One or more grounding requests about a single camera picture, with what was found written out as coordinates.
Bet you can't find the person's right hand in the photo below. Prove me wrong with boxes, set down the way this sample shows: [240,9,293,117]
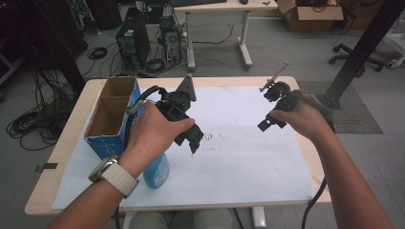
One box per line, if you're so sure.
[278,91,335,145]

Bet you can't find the pile of black cables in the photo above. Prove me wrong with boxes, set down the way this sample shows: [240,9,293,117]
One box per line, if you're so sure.
[5,69,77,152]

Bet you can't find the coiled black cable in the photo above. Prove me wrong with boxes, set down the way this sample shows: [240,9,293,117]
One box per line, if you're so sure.
[86,46,109,61]

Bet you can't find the brown cardboard box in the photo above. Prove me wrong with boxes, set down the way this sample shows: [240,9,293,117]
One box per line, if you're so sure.
[275,0,346,32]

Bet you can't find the blue spray bottle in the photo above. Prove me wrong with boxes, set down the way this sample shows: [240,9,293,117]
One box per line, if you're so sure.
[142,152,171,190]

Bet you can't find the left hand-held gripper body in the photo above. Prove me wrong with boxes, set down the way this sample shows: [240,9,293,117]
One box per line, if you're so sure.
[155,73,201,132]

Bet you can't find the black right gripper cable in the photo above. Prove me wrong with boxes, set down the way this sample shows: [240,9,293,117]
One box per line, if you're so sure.
[300,177,329,229]

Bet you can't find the grey floor mat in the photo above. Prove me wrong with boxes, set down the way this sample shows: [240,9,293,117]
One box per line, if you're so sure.
[297,79,384,135]

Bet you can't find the white table leg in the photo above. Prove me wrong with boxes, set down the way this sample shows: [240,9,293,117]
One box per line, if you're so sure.
[251,206,267,229]

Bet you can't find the beige band wristwatch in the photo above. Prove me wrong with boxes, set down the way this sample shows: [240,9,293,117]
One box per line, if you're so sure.
[87,154,140,199]

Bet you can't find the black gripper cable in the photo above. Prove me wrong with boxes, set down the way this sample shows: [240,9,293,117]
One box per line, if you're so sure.
[122,85,167,151]
[300,177,329,229]

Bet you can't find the small black computer tower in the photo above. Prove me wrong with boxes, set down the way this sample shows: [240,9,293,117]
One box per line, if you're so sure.
[158,15,183,66]

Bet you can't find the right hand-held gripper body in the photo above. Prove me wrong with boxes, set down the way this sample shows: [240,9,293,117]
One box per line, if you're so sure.
[259,61,301,113]

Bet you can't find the black tape strip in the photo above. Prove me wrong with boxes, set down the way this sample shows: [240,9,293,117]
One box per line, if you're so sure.
[33,162,59,174]

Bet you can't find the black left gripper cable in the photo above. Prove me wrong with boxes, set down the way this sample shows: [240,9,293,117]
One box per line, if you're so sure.
[122,85,167,151]

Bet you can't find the white desk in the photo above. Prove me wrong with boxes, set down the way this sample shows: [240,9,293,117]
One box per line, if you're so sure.
[173,0,282,73]

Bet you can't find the blue cardboard box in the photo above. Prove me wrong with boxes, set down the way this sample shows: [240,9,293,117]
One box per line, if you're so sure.
[83,75,143,160]

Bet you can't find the black office chair base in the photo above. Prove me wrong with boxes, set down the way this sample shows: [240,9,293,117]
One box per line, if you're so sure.
[328,43,387,73]

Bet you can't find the person's left hand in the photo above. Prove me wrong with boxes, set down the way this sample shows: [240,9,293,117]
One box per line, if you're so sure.
[118,101,196,179]

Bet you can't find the black metal stand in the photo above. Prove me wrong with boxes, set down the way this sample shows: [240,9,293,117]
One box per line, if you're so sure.
[317,0,405,111]

